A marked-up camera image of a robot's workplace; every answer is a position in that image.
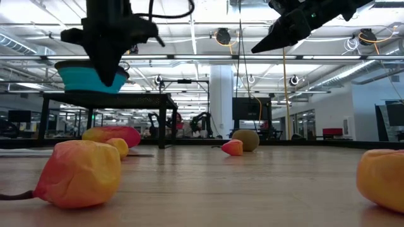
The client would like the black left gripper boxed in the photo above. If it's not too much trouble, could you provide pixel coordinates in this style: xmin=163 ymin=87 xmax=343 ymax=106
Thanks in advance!
xmin=60 ymin=17 xmax=165 ymax=86

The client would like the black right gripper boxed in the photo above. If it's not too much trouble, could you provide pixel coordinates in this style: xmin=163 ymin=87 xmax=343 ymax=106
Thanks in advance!
xmin=251 ymin=0 xmax=323 ymax=53

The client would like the blue collapsible bowl grey rim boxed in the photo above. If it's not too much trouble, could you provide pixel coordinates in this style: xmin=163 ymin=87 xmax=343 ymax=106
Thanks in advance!
xmin=54 ymin=60 xmax=131 ymax=95

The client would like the red yellow toy mango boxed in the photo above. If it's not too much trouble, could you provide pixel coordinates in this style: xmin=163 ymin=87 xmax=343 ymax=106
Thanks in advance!
xmin=81 ymin=126 xmax=141 ymax=149

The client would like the small orange yellow toy pear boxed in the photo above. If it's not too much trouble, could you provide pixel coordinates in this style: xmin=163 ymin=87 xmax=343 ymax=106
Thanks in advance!
xmin=356 ymin=149 xmax=404 ymax=215
xmin=211 ymin=139 xmax=244 ymax=157
xmin=105 ymin=137 xmax=130 ymax=160
xmin=0 ymin=140 xmax=122 ymax=211

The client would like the brown green toy kiwi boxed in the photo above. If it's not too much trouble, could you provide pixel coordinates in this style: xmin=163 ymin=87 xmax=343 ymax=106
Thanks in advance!
xmin=232 ymin=129 xmax=260 ymax=153

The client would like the black perforated riser shelf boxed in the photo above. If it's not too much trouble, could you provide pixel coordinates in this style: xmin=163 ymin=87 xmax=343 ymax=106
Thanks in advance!
xmin=37 ymin=93 xmax=179 ymax=149

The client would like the black monitor on stand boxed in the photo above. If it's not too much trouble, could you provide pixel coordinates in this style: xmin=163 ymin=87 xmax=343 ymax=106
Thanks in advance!
xmin=232 ymin=97 xmax=273 ymax=139

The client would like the long ceiling light strip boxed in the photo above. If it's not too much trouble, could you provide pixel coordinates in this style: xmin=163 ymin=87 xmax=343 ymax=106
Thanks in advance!
xmin=0 ymin=54 xmax=404 ymax=61

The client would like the white round column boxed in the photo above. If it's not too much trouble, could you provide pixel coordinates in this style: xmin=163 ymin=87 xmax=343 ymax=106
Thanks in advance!
xmin=209 ymin=65 xmax=235 ymax=139

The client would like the black desktop monitor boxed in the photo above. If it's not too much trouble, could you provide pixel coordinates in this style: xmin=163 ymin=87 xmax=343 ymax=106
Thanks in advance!
xmin=8 ymin=110 xmax=32 ymax=124

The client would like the red box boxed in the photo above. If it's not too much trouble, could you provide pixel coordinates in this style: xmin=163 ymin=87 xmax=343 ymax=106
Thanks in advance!
xmin=322 ymin=128 xmax=343 ymax=138

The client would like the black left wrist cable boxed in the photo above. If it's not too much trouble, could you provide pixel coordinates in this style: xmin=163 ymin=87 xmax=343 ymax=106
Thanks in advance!
xmin=132 ymin=0 xmax=196 ymax=20

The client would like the silver ceiling duct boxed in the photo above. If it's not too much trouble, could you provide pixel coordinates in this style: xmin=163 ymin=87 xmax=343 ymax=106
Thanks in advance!
xmin=311 ymin=59 xmax=404 ymax=92

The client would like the black camera rig frame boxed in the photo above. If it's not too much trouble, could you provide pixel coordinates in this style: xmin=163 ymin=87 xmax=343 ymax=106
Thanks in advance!
xmin=158 ymin=79 xmax=211 ymax=139

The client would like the thin yellow cable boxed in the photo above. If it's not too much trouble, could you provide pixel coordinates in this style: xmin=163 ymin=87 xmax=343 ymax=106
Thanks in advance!
xmin=252 ymin=96 xmax=263 ymax=141

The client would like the dark wall screen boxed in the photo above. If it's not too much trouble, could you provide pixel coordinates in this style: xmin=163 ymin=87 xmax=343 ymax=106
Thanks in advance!
xmin=374 ymin=100 xmax=404 ymax=143

